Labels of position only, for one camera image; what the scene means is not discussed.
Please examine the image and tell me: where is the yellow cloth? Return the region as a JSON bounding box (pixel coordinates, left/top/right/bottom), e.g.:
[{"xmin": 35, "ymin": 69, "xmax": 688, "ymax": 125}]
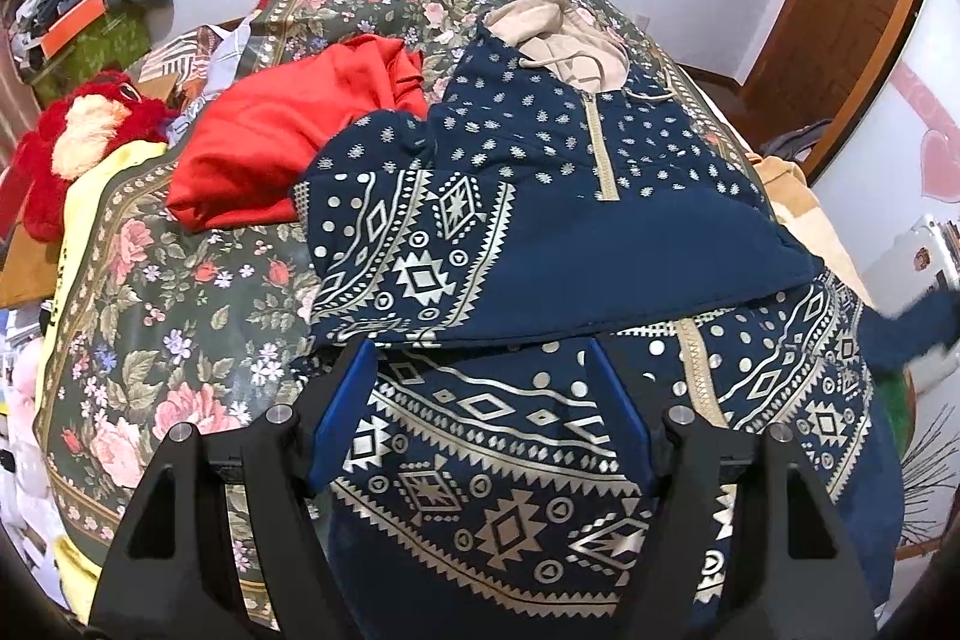
[{"xmin": 30, "ymin": 141, "xmax": 170, "ymax": 611}]

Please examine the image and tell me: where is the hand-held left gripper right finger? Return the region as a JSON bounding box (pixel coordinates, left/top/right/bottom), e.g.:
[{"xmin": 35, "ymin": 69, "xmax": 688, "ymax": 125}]
[{"xmin": 587, "ymin": 336, "xmax": 878, "ymax": 640}]

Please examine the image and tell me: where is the beige hoodie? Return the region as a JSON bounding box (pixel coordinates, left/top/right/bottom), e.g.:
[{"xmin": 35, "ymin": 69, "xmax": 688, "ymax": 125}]
[{"xmin": 484, "ymin": 0, "xmax": 676, "ymax": 101}]

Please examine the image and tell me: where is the navy patterned garment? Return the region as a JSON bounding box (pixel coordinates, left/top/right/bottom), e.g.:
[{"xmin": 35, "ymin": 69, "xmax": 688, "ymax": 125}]
[{"xmin": 289, "ymin": 26, "xmax": 960, "ymax": 640}]

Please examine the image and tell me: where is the orange box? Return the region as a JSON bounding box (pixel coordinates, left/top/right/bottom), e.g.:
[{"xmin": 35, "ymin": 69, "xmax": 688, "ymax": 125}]
[{"xmin": 41, "ymin": 0, "xmax": 106, "ymax": 60}]

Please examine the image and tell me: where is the red garment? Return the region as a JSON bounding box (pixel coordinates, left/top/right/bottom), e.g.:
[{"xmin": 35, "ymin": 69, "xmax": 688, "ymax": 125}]
[{"xmin": 165, "ymin": 38, "xmax": 432, "ymax": 230}]

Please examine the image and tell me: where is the green box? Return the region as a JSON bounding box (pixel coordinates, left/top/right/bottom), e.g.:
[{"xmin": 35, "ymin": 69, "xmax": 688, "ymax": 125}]
[{"xmin": 30, "ymin": 6, "xmax": 155, "ymax": 105}]

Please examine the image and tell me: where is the red plush toy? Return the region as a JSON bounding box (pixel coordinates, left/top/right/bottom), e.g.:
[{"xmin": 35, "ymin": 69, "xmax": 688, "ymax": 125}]
[{"xmin": 0, "ymin": 71, "xmax": 177, "ymax": 244}]

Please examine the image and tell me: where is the dry twig decoration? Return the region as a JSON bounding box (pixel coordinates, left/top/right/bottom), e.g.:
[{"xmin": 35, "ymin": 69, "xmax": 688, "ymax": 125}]
[{"xmin": 896, "ymin": 404, "xmax": 960, "ymax": 562}]

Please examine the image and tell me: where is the brown cardboard piece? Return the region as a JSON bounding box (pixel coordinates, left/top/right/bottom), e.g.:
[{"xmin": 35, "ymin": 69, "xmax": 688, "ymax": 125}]
[{"xmin": 0, "ymin": 227, "xmax": 61, "ymax": 307}]

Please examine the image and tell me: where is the pink heart sticker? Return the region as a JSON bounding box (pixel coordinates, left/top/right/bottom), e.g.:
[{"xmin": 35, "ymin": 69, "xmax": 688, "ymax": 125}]
[{"xmin": 919, "ymin": 126, "xmax": 960, "ymax": 199}]

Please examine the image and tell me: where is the green floral blanket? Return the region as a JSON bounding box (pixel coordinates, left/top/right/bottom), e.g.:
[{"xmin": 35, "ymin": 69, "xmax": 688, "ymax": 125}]
[{"xmin": 34, "ymin": 0, "xmax": 766, "ymax": 637}]

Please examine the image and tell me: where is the white wardrobe door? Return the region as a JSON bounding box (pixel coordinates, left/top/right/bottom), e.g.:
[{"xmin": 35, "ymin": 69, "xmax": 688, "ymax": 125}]
[{"xmin": 810, "ymin": 0, "xmax": 960, "ymax": 281}]

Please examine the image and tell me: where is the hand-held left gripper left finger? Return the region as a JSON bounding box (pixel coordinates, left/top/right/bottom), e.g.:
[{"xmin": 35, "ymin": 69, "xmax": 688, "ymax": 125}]
[{"xmin": 86, "ymin": 338, "xmax": 377, "ymax": 640}]

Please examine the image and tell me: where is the striped patterned cloth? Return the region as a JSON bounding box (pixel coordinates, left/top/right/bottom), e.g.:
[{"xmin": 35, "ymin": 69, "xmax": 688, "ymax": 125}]
[{"xmin": 142, "ymin": 21, "xmax": 252, "ymax": 109}]

